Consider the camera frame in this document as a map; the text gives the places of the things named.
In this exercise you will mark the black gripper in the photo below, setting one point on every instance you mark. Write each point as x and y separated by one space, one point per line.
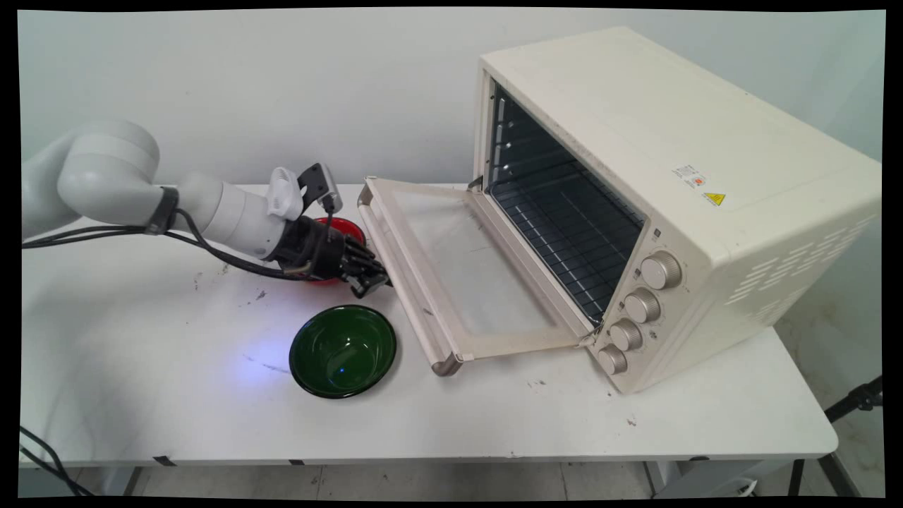
310 247

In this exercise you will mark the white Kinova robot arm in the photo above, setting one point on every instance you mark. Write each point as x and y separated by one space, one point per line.
106 173

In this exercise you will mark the red bowl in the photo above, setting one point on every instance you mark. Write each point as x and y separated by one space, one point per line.
347 229

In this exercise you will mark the green bowl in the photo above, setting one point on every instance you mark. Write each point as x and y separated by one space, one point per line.
342 351

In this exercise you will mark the cream glass oven door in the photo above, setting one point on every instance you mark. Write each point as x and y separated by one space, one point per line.
451 275

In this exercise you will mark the silver oven knob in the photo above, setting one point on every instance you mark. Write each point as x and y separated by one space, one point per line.
662 270
643 305
626 334
612 360

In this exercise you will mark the cream toaster oven body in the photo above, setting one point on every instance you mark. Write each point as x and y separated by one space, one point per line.
663 134

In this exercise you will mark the white label sticker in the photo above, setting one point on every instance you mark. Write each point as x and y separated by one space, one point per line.
689 176

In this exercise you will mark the yellow warning sticker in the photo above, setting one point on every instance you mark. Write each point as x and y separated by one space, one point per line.
714 199

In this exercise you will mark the black tripod stand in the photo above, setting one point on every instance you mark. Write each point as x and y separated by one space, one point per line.
857 398

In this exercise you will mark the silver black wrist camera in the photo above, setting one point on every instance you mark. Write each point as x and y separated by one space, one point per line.
321 183

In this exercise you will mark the white table leg frame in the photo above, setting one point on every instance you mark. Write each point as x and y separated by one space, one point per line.
705 480

